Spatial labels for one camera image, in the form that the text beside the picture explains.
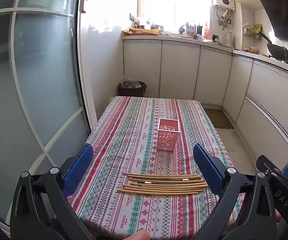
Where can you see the frosted glass sliding door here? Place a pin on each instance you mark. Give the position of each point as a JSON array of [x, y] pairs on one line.
[[34, 80]]

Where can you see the wall rack with packets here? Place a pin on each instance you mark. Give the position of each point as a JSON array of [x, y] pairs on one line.
[[252, 31]]

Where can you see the black chopstick with gold band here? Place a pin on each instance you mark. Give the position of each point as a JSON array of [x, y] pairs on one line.
[[159, 179], [169, 182]]

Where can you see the pot lid with black knob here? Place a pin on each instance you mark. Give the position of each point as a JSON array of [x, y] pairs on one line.
[[213, 41]]

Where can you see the pink perforated utensil holder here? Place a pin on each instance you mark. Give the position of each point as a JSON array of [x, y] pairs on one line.
[[167, 140]]

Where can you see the water heater pipes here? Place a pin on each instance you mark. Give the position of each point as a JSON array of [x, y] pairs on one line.
[[222, 17]]

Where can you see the patterned striped tablecloth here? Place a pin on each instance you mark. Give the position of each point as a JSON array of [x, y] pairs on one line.
[[134, 130]]

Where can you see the bunch of bamboo chopsticks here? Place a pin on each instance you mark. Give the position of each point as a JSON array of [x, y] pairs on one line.
[[159, 188]]

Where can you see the kitchen window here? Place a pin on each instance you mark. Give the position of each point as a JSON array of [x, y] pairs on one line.
[[171, 0]]

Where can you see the black wall hooks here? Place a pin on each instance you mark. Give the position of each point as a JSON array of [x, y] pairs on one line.
[[131, 18]]

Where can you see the black trash bin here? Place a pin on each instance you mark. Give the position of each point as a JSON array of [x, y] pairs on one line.
[[134, 91]]

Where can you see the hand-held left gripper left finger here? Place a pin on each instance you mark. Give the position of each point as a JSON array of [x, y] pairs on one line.
[[80, 165]]

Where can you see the yellow cloth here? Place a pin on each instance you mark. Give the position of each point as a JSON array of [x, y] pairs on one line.
[[141, 32]]

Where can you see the red bottle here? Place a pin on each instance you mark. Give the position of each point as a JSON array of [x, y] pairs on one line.
[[207, 31]]

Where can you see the person's right hand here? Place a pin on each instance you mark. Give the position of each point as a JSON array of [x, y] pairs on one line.
[[278, 217]]

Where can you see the brown floor mat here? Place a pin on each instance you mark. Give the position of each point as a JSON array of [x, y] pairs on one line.
[[218, 120]]

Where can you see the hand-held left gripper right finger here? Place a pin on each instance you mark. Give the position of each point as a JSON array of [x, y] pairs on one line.
[[206, 165]]

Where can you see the person's left hand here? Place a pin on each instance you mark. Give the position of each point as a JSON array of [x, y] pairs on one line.
[[140, 236]]

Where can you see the black wok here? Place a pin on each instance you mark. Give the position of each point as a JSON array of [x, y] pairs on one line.
[[280, 52]]

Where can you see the white kitchen base cabinets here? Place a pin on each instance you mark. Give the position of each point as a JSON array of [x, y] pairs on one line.
[[178, 67]]

